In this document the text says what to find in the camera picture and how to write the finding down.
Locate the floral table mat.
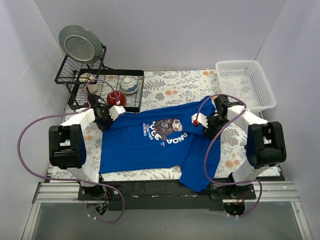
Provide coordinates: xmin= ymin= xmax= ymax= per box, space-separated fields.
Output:
xmin=49 ymin=69 xmax=280 ymax=181

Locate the grey green plate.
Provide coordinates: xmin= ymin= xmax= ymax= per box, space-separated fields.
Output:
xmin=58 ymin=25 xmax=103 ymax=64

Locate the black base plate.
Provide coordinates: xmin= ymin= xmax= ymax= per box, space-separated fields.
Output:
xmin=77 ymin=176 xmax=257 ymax=212

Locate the red bowl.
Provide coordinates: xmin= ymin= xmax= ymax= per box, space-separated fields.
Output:
xmin=106 ymin=90 xmax=127 ymax=106

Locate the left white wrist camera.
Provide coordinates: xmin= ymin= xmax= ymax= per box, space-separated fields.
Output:
xmin=109 ymin=105 xmax=126 ymax=121

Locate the white plastic basket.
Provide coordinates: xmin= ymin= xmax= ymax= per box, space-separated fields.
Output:
xmin=215 ymin=60 xmax=276 ymax=113

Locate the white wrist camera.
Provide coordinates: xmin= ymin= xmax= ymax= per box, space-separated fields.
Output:
xmin=109 ymin=105 xmax=126 ymax=121
xmin=191 ymin=112 xmax=209 ymax=129

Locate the white blue patterned bowl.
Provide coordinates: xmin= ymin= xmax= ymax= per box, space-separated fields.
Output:
xmin=120 ymin=76 xmax=138 ymax=95

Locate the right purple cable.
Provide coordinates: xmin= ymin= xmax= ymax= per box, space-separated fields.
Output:
xmin=196 ymin=93 xmax=263 ymax=218

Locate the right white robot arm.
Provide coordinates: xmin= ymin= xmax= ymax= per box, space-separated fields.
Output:
xmin=192 ymin=93 xmax=287 ymax=199

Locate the black wire dish rack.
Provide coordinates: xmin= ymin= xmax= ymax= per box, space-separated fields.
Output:
xmin=54 ymin=45 xmax=145 ymax=113

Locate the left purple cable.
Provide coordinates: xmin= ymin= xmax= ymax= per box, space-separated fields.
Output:
xmin=17 ymin=78 xmax=126 ymax=224

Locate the purple cable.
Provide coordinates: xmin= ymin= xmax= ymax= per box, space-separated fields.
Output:
xmin=17 ymin=78 xmax=126 ymax=224
xmin=196 ymin=93 xmax=263 ymax=218

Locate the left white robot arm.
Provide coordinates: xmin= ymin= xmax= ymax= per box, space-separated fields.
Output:
xmin=48 ymin=94 xmax=125 ymax=200

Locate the blue printed t shirt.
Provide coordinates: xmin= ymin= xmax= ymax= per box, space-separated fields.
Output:
xmin=99 ymin=100 xmax=221 ymax=193

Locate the aluminium frame rail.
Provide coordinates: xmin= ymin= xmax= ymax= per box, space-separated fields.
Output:
xmin=21 ymin=177 xmax=312 ymax=240

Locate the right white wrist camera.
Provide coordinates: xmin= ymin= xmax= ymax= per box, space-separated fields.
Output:
xmin=191 ymin=112 xmax=209 ymax=129

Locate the cream mug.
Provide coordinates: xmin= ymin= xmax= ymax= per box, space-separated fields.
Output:
xmin=79 ymin=73 xmax=98 ymax=94

